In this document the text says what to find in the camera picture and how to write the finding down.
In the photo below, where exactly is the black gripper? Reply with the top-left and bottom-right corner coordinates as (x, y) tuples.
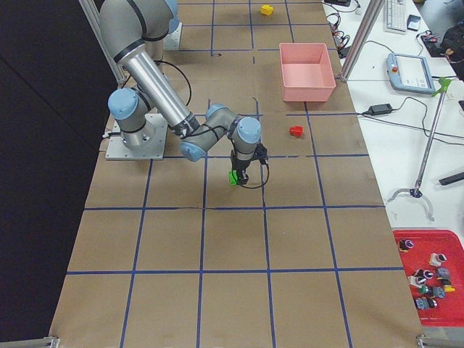
(231, 143), (268, 186)

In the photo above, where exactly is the green toy block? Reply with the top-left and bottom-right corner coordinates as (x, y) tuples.
(228, 170), (240, 186)

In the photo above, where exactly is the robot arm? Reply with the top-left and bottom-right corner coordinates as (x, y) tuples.
(99, 1), (268, 188)

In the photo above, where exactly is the pink plastic box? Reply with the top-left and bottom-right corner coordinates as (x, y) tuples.
(279, 43), (336, 102)

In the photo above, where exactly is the red toy block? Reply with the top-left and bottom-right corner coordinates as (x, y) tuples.
(289, 125), (304, 138)

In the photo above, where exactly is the black power adapter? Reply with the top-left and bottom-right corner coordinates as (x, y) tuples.
(367, 104), (394, 116)

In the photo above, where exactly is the yellow toy block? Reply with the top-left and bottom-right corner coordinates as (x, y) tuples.
(260, 4), (274, 16)

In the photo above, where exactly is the teach pendant tablet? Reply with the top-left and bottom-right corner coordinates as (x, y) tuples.
(386, 53), (435, 95)

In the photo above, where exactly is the white keyboard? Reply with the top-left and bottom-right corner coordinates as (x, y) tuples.
(384, 0), (407, 34)

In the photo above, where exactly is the red parts tray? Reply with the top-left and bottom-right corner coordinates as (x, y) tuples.
(394, 229), (463, 327)

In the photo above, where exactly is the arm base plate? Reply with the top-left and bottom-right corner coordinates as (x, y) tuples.
(105, 113), (168, 160)
(163, 20), (183, 51)

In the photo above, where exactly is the aluminium frame post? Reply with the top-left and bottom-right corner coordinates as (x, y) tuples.
(339, 0), (385, 82)

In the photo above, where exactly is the green handled reacher tool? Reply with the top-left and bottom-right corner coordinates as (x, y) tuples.
(387, 77), (452, 222)

